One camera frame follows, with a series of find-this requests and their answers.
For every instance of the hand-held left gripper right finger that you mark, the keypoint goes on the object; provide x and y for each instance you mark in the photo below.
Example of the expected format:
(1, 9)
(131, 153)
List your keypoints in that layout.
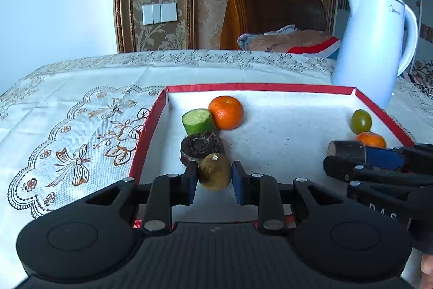
(239, 182)

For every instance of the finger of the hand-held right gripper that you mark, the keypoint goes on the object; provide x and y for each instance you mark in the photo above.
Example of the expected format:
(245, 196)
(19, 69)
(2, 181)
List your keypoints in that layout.
(385, 157)
(372, 175)

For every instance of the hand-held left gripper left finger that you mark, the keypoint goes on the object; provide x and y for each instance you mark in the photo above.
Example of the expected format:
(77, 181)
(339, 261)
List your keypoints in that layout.
(190, 182)

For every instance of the brown kiwi fruit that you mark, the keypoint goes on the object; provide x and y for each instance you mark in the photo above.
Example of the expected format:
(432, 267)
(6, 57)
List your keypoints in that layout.
(214, 172)

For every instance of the dark sugarcane piece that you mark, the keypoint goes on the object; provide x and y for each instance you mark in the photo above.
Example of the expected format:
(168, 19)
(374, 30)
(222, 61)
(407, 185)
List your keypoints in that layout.
(346, 151)

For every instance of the green tomato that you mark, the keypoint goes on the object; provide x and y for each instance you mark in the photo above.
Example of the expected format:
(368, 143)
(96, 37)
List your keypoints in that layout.
(360, 121)

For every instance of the red-edged white tray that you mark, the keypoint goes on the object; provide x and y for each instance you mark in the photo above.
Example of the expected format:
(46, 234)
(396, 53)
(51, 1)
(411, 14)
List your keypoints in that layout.
(287, 146)

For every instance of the green cucumber piece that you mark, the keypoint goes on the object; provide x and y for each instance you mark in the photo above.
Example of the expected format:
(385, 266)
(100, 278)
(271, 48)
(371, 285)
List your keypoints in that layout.
(198, 121)

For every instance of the large orange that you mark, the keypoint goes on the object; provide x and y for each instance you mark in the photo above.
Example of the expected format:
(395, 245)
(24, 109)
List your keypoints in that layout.
(226, 112)

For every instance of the person's right hand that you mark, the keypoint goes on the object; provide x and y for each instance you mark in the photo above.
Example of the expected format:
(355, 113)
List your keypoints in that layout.
(427, 270)

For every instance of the small orange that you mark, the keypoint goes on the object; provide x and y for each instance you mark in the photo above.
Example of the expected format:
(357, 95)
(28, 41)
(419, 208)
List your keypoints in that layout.
(371, 140)

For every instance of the white electric kettle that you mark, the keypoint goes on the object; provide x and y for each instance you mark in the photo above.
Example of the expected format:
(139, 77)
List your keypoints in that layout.
(368, 48)

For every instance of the embroidered white tablecloth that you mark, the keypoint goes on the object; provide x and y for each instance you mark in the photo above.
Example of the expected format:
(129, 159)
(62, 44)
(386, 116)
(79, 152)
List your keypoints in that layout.
(67, 99)

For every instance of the patterned pillow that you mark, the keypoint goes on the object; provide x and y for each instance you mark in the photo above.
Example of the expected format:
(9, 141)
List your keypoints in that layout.
(291, 42)

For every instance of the wooden headboard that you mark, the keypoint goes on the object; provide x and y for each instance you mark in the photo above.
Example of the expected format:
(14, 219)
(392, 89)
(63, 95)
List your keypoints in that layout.
(270, 8)

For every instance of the white wall switch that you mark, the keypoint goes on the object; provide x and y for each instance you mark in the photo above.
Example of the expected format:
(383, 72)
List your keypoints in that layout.
(159, 13)

